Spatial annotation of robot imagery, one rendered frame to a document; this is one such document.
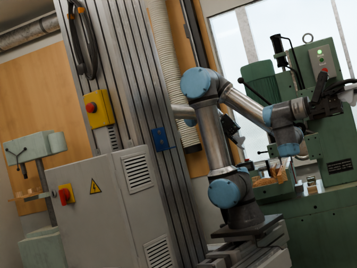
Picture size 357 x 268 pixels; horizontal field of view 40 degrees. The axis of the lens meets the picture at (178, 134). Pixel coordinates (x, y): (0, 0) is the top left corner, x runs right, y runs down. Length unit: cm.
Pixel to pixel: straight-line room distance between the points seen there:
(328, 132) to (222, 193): 88
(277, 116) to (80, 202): 75
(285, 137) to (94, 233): 74
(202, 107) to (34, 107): 334
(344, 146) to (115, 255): 133
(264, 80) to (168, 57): 167
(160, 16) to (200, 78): 240
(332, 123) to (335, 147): 12
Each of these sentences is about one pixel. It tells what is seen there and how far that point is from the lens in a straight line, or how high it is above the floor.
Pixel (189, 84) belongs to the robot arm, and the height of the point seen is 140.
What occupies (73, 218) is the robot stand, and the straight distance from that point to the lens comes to 175.
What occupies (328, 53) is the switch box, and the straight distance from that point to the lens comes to 245.
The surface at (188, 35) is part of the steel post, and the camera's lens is 413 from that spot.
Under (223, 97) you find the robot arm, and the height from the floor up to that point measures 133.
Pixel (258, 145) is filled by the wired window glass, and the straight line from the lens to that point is 412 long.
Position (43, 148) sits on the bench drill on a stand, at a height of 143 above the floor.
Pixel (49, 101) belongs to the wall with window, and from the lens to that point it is 488.
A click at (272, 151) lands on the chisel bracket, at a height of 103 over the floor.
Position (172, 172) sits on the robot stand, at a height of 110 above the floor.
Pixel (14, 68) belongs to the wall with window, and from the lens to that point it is 514.
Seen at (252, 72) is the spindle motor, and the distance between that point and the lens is 254.
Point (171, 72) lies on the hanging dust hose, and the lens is 405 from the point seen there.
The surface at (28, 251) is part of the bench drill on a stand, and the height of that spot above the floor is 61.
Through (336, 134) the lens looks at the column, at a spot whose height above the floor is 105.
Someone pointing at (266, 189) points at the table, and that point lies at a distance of 237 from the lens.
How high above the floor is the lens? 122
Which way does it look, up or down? 1 degrees up
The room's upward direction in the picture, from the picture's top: 14 degrees counter-clockwise
